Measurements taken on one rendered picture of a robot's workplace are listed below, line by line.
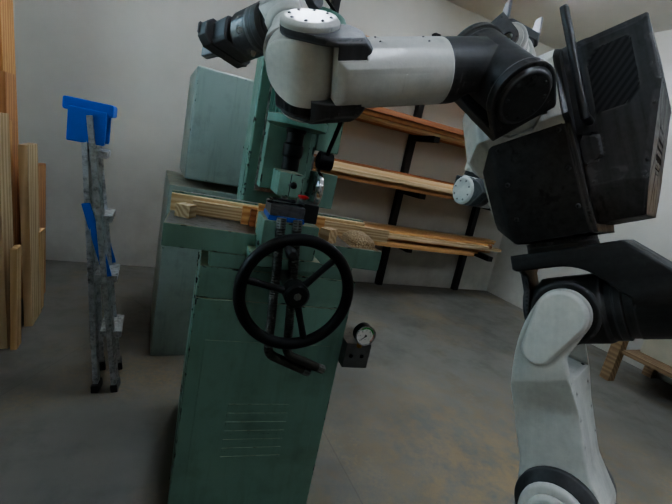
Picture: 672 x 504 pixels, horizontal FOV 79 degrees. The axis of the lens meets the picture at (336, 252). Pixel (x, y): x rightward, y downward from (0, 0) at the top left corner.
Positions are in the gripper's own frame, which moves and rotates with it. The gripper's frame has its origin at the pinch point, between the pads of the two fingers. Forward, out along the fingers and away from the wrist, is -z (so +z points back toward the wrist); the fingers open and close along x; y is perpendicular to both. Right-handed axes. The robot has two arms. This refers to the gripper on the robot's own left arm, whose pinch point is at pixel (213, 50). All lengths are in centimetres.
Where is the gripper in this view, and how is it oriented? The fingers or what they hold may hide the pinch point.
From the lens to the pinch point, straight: 102.5
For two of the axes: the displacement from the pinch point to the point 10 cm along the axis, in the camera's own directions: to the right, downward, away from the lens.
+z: 8.1, 0.2, -5.9
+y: 1.0, -9.9, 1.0
